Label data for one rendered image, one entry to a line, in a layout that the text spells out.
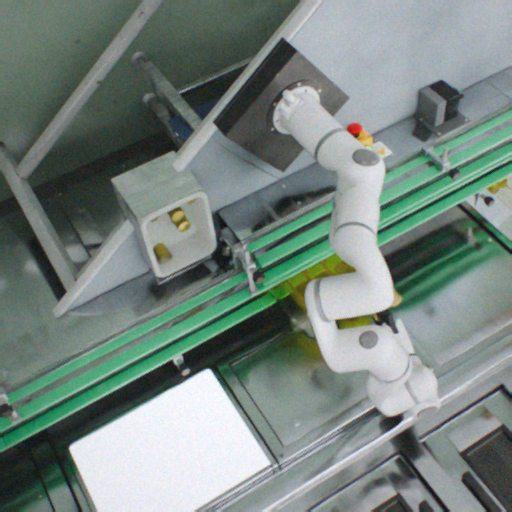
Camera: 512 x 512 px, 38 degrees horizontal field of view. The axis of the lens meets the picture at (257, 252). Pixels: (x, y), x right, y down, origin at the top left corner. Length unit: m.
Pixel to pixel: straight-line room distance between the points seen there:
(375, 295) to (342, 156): 0.35
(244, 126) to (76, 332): 0.66
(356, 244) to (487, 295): 0.83
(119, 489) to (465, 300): 1.05
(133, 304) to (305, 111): 0.65
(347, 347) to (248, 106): 0.60
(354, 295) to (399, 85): 0.83
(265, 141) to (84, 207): 0.87
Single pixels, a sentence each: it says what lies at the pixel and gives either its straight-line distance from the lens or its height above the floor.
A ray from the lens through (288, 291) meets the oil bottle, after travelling 1.89.
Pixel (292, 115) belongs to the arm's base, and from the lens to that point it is 1.71.
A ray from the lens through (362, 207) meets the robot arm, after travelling 1.47.
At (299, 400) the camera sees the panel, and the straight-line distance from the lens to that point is 1.91.
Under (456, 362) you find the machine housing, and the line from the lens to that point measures 2.01.
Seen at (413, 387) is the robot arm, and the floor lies 1.42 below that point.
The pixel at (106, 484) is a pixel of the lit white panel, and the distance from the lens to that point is 1.89.
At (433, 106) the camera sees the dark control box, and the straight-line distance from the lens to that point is 2.10.
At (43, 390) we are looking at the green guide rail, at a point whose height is 0.92.
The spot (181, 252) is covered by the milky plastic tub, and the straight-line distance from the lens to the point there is 1.88.
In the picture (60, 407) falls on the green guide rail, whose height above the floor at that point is 0.94.
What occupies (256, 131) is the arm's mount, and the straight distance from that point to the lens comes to 1.74.
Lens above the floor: 1.98
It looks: 35 degrees down
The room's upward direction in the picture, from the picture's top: 141 degrees clockwise
